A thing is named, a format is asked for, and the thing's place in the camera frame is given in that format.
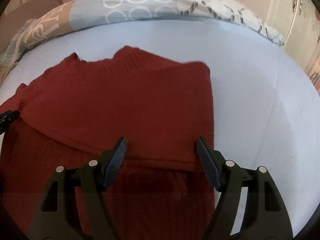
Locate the red knit sweater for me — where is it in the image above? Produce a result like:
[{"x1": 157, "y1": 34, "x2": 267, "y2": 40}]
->
[{"x1": 1, "y1": 47, "x2": 214, "y2": 239}]

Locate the folded brown garment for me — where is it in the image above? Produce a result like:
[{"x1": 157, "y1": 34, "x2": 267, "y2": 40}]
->
[{"x1": 0, "y1": 63, "x2": 17, "y2": 86}]

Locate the plaid green pink pillow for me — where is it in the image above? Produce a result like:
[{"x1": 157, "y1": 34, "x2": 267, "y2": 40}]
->
[{"x1": 1, "y1": 19, "x2": 36, "y2": 67}]

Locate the pink upholstered headboard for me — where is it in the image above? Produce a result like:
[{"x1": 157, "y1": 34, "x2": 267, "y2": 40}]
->
[{"x1": 0, "y1": 0, "x2": 61, "y2": 53}]

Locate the light blue bed sheet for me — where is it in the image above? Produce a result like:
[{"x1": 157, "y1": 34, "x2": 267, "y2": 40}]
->
[{"x1": 1, "y1": 19, "x2": 319, "y2": 235}]

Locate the patterned blue brown duvet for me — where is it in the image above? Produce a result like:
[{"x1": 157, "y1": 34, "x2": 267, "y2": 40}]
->
[{"x1": 29, "y1": 0, "x2": 284, "y2": 49}]

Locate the white floral wardrobe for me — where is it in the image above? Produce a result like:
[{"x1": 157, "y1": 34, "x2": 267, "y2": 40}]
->
[{"x1": 266, "y1": 0, "x2": 319, "y2": 73}]

